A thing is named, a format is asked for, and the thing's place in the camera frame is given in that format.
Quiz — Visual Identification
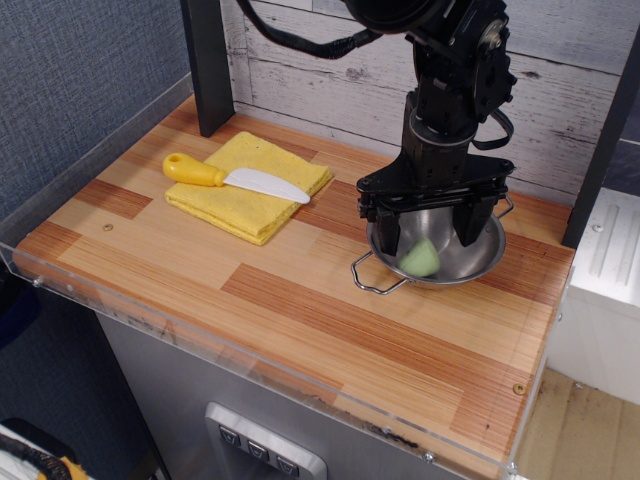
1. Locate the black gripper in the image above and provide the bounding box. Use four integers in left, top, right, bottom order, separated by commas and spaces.
357, 124, 514, 255

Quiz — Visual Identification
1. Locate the green plush broccoli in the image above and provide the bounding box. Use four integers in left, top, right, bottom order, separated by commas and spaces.
398, 238, 441, 277

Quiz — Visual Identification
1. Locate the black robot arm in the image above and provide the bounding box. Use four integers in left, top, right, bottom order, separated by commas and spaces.
347, 1, 517, 255

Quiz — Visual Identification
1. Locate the yellow folded cloth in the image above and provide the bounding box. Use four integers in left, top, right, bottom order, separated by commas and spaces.
165, 132, 332, 245

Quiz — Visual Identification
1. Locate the silver dispenser panel with buttons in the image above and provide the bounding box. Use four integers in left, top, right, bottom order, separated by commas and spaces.
205, 402, 328, 479

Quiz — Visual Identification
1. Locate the silver toy fridge cabinet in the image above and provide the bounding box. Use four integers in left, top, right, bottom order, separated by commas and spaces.
99, 315, 508, 479

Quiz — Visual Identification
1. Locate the yellow object bottom left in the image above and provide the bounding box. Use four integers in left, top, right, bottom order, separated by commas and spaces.
61, 457, 89, 480

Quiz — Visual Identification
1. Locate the metal bowl with handles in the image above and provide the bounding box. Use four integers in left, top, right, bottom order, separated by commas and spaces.
351, 199, 514, 295

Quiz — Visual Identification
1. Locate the black vertical post right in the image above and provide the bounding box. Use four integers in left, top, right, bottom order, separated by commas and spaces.
561, 31, 639, 249

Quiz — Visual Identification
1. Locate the black vertical post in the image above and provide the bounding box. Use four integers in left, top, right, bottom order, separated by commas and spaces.
180, 0, 235, 137
561, 31, 639, 249

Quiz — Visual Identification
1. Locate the white aluminium rail block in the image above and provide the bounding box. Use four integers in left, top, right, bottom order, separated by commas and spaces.
547, 188, 639, 403

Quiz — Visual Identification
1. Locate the black braided cable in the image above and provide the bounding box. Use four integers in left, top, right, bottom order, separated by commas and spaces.
234, 0, 381, 61

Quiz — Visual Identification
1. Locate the yellow handled white toy knife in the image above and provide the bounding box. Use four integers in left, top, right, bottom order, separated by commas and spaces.
162, 153, 311, 204

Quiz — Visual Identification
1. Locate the black vertical post left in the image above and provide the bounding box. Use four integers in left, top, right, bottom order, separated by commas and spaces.
180, 0, 235, 137

